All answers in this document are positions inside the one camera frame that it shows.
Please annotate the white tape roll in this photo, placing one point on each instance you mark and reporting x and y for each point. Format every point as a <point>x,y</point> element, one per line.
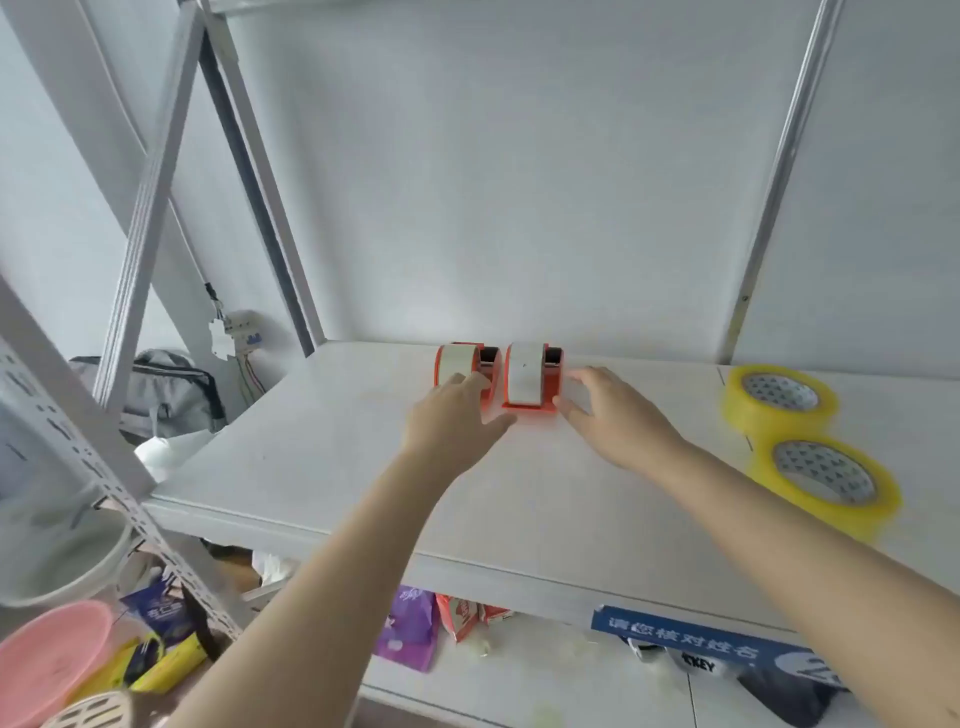
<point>525,375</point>

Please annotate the person's left forearm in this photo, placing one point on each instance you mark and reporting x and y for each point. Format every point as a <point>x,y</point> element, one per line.
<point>315,600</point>

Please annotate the person's left hand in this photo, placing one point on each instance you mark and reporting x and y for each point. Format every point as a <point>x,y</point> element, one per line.
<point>450,420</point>

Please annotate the white aluminium rail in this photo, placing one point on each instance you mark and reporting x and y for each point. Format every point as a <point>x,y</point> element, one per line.
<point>150,210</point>

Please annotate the orange tape dispenser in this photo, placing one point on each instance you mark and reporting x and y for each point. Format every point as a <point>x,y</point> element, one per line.
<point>553,384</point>
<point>438,366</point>

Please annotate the purple plastic bag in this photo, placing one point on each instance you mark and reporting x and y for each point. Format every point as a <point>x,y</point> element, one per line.
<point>409,630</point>

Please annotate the blue label strip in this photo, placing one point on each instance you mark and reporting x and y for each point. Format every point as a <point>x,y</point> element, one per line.
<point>675,634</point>

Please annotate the red and white packet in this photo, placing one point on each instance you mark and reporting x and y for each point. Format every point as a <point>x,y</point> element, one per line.
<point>457,619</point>

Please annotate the person's right hand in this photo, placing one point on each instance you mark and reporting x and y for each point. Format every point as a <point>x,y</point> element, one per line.
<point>622,424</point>

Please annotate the white perforated shelf post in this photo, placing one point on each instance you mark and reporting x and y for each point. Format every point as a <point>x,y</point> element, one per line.
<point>67,420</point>

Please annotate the white circuit breaker box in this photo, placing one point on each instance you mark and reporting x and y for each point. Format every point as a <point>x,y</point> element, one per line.
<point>240,326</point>

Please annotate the pink plastic basin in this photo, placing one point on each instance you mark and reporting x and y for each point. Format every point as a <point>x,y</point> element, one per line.
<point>45,660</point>

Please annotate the yellow packet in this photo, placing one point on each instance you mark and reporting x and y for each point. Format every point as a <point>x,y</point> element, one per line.
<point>172,664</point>

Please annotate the blue packet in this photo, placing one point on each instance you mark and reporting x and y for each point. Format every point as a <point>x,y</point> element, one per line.
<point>154,607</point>

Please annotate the silver wall strip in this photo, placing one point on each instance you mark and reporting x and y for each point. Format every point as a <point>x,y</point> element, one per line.
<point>780,165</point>

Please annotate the person's right forearm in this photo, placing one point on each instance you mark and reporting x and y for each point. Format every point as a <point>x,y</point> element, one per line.
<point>810,570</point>

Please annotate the white plastic basin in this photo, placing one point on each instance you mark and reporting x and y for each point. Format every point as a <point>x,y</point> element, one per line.
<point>60,555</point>

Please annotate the yellow tape roll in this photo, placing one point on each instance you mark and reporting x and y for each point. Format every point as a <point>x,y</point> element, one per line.
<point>862,517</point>
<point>750,420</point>

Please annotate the brown wooden crate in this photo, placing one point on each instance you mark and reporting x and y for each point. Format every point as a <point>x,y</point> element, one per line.
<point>236,570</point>

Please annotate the beige slotted plastic stool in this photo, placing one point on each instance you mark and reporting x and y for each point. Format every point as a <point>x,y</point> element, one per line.
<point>90,712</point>

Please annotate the white and dark shelf post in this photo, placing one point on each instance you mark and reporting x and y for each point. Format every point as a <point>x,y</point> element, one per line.
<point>255,172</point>

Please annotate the cream tape roll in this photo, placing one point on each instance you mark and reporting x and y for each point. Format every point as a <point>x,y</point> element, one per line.
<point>457,361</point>

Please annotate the grey bag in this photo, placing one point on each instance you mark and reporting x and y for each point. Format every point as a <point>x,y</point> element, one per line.
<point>165,390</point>

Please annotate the white plastic bag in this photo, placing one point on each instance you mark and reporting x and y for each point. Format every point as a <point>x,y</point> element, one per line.
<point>169,454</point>

